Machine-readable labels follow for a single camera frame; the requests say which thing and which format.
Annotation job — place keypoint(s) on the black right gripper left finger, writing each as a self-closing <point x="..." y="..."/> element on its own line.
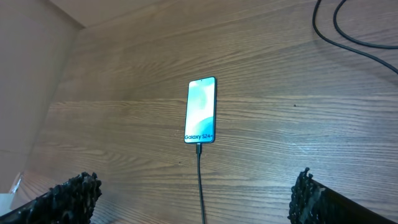
<point x="72" y="202"/>

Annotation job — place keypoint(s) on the cardboard wall panel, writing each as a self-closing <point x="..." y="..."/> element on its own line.
<point x="36" y="38"/>

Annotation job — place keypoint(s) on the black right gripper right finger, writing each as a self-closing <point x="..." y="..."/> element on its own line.
<point x="314" y="203"/>

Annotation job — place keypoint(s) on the Samsung Galaxy smartphone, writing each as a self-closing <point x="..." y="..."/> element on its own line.
<point x="200" y="111"/>

